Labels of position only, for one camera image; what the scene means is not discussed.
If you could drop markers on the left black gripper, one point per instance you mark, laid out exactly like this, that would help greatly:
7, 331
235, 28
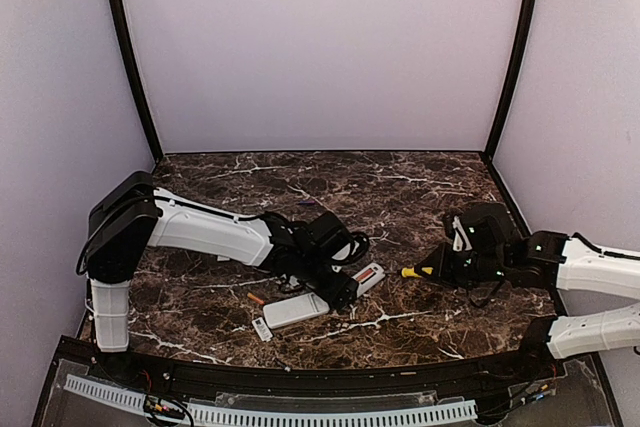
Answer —
337, 294

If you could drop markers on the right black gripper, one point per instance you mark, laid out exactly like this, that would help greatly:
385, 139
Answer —
442, 270

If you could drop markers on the yellow handled screwdriver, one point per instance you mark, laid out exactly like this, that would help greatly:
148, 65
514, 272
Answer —
416, 272

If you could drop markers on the white remote control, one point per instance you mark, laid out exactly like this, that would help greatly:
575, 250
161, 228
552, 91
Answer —
366, 286
293, 310

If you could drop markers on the orange AAA battery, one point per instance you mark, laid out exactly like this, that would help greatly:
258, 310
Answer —
255, 299

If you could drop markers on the white battery compartment cover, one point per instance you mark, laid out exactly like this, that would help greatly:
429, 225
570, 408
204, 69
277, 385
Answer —
262, 329

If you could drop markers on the red battery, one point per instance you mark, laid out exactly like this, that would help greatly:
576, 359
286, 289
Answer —
365, 275

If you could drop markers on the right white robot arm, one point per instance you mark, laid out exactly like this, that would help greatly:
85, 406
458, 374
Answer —
484, 245

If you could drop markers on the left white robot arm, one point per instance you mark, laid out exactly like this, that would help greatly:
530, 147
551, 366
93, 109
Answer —
137, 215

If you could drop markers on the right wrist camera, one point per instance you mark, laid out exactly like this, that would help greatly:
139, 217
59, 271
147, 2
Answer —
457, 233

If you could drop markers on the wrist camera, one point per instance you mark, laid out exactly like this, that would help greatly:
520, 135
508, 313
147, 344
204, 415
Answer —
457, 233
356, 248

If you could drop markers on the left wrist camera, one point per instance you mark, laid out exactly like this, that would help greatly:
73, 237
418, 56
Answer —
356, 248

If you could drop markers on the black front table rail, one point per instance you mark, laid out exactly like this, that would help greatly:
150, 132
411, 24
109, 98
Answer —
482, 377

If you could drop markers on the white slotted cable duct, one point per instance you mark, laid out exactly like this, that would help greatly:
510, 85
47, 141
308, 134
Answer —
247, 410

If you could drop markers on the right black frame post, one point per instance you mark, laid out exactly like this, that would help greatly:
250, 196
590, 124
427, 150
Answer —
518, 49

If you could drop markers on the black frame post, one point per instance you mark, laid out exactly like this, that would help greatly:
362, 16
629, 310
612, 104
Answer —
125, 44
518, 49

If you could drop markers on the left black frame post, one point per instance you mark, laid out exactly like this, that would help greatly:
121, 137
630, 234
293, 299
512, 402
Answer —
125, 44

